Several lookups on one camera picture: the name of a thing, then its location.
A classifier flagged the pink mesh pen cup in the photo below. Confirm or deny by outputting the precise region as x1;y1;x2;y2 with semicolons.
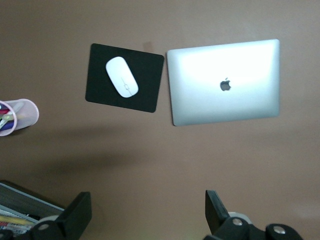
0;98;40;137

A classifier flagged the green highlighter marker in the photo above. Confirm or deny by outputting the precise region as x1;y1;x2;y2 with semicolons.
0;112;16;123

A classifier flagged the yellow marker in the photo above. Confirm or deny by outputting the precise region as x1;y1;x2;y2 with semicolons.
0;216;33;227

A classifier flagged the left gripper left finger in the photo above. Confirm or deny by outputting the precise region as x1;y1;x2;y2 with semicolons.
29;191;93;240

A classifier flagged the purple marker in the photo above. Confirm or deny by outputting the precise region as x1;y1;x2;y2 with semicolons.
0;119;16;132

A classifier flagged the silver laptop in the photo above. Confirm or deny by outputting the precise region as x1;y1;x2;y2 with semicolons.
166;38;281;127

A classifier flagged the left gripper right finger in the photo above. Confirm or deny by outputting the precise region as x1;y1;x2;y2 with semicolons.
203;189;303;240

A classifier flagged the black mouse pad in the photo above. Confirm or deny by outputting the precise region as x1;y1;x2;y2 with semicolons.
84;43;165;114

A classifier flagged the black metal mesh organizer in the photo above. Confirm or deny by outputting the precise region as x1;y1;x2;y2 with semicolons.
0;179;67;240

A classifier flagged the white computer mouse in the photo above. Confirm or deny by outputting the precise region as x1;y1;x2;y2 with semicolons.
105;56;139;98

